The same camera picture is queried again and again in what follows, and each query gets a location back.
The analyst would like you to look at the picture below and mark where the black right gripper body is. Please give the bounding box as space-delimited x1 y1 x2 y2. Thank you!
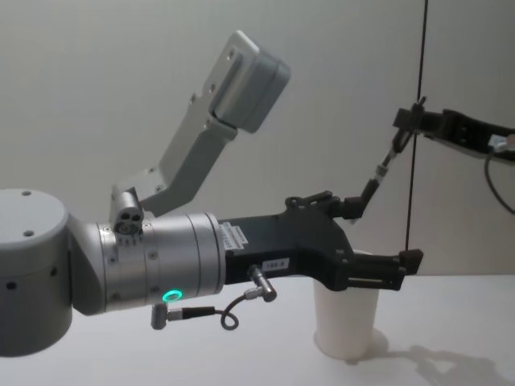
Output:
441 108 515 162

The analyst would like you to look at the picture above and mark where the thin dark left wrist cable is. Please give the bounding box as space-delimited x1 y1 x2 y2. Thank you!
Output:
149 264 279 332

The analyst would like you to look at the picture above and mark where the thin dark right wrist cable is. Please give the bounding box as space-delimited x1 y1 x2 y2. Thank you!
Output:
484 151 515 215

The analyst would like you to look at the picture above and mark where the thin dark wrist cable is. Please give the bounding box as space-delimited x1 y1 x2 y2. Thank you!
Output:
484 151 515 215
149 264 279 332

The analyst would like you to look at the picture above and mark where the white paper cup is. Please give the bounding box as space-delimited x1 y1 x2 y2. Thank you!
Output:
313 248 389 349

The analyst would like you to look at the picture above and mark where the thin black cord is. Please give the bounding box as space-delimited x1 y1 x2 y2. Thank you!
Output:
403 0 428 253

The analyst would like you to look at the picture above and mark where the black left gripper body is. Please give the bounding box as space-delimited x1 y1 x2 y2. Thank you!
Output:
219 199 356 292

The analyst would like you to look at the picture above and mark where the black cord with silver plug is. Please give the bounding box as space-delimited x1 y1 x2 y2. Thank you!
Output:
359 125 410 205

